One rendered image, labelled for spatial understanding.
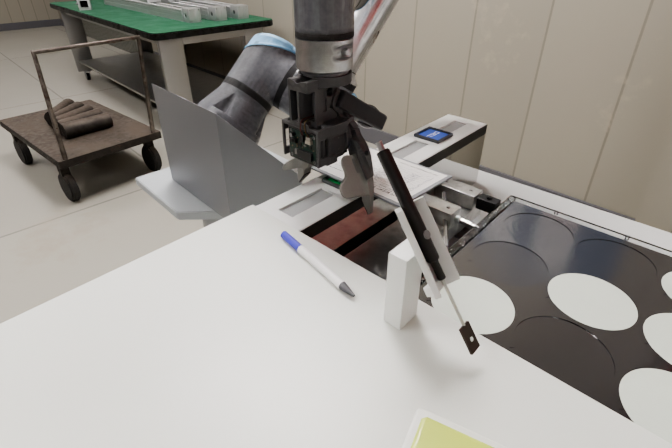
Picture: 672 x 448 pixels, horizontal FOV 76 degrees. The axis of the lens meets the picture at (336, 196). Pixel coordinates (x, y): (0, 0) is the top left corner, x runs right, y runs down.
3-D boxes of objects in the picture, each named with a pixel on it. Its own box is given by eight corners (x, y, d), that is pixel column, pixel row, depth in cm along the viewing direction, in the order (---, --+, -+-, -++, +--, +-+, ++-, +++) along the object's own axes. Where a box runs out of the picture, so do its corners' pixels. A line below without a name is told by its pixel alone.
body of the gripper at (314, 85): (282, 157, 62) (276, 73, 55) (324, 140, 67) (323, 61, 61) (320, 174, 57) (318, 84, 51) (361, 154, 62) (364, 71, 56)
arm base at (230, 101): (184, 106, 94) (208, 69, 95) (236, 141, 104) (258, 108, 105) (209, 116, 83) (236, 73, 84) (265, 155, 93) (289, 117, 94)
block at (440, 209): (459, 220, 73) (461, 206, 72) (448, 229, 71) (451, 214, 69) (419, 204, 78) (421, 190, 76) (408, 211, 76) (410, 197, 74)
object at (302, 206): (476, 181, 98) (487, 123, 91) (301, 309, 63) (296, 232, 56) (441, 168, 104) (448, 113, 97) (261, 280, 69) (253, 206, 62)
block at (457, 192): (480, 203, 78) (483, 189, 77) (471, 210, 76) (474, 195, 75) (442, 188, 83) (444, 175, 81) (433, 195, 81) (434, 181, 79)
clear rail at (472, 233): (516, 202, 77) (517, 195, 76) (390, 316, 53) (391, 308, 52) (508, 199, 77) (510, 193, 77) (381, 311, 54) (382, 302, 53)
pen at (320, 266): (357, 290, 45) (286, 229, 54) (350, 294, 44) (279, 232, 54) (357, 297, 45) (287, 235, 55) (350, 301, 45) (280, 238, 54)
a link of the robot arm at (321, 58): (323, 29, 59) (369, 36, 54) (324, 63, 61) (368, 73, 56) (282, 36, 54) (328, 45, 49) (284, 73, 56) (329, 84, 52)
